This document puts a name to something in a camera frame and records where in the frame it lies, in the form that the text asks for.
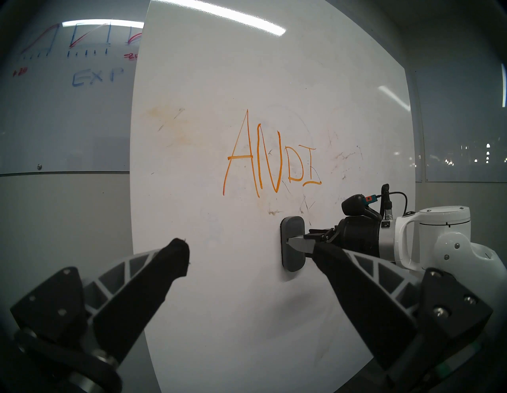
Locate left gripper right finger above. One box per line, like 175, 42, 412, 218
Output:
312, 242, 494, 387

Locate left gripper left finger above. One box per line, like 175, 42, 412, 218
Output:
10, 238, 190, 367

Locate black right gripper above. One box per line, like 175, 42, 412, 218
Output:
286, 216, 383, 262

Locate dark grey whiteboard eraser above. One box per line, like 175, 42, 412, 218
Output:
280, 216, 306, 273

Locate white freestanding whiteboard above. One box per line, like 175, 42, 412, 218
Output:
130, 0, 416, 393

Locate thin black right camera cable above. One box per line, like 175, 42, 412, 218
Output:
380, 184, 409, 218

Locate wall-mounted glass board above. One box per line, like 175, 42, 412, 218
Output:
0, 16, 145, 175
415, 67, 507, 183

